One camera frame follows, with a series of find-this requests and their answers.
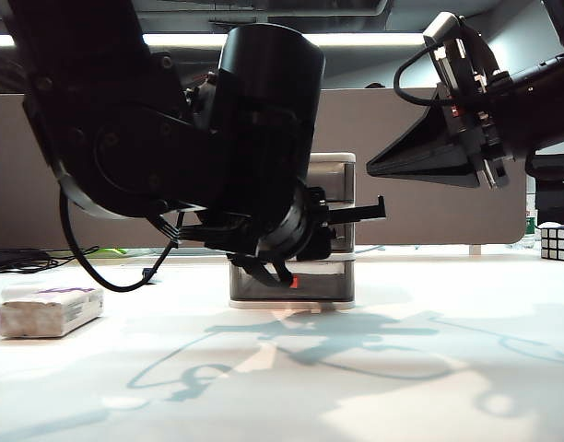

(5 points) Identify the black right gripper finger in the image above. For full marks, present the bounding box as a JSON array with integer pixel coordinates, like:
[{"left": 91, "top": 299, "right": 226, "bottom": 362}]
[
  {"left": 367, "top": 87, "right": 476, "bottom": 173},
  {"left": 371, "top": 170, "right": 482, "bottom": 190}
]

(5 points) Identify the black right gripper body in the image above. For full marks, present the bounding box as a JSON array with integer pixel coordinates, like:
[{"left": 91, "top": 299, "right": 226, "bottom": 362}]
[{"left": 447, "top": 73, "right": 516, "bottom": 191}]

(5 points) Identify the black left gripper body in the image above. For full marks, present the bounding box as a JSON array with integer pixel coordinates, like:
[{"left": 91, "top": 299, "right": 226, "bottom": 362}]
[{"left": 293, "top": 183, "right": 338, "bottom": 262}]

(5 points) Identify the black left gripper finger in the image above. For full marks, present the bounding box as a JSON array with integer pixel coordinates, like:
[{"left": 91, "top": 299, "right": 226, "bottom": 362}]
[{"left": 330, "top": 194, "right": 387, "bottom": 225}]

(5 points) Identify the grey drawer red handle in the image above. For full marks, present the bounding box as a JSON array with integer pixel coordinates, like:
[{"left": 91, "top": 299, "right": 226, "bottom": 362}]
[
  {"left": 331, "top": 222, "right": 356, "bottom": 253},
  {"left": 229, "top": 261, "right": 356, "bottom": 303},
  {"left": 307, "top": 161, "right": 356, "bottom": 204}
]

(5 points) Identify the white purple napkin pack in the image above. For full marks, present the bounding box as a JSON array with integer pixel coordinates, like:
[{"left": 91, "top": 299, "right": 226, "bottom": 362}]
[{"left": 0, "top": 284, "right": 105, "bottom": 340}]

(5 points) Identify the brown desk divider panel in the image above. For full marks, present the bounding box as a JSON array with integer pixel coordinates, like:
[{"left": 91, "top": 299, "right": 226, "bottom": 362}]
[{"left": 0, "top": 87, "right": 528, "bottom": 250}]

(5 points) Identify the black office chair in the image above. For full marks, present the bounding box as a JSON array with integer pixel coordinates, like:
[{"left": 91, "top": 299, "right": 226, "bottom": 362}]
[{"left": 524, "top": 151, "right": 564, "bottom": 227}]

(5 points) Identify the clear water bottle green label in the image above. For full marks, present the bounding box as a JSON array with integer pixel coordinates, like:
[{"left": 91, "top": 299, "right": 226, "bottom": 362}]
[{"left": 526, "top": 192, "right": 539, "bottom": 235}]

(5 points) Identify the long ceiling light strip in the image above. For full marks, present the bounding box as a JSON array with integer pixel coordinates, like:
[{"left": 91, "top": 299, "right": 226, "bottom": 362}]
[{"left": 0, "top": 33, "right": 426, "bottom": 49}]

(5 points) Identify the Rubik's cube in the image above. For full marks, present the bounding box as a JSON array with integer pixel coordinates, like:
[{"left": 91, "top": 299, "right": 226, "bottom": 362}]
[{"left": 538, "top": 222, "right": 564, "bottom": 262}]

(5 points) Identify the white plastic drawer frame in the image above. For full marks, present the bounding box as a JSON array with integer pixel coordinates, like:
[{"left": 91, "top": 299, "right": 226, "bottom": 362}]
[{"left": 228, "top": 152, "right": 358, "bottom": 309}]

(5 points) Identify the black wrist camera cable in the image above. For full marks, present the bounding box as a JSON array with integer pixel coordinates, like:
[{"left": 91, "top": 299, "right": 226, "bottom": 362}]
[{"left": 394, "top": 43, "right": 453, "bottom": 110}]

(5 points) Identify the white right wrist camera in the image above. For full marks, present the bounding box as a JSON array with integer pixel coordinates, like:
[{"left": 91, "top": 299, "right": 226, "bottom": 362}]
[{"left": 422, "top": 12, "right": 495, "bottom": 93}]

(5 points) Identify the black cable bundle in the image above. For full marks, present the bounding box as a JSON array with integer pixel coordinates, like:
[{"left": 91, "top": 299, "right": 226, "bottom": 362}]
[{"left": 32, "top": 246, "right": 101, "bottom": 273}]

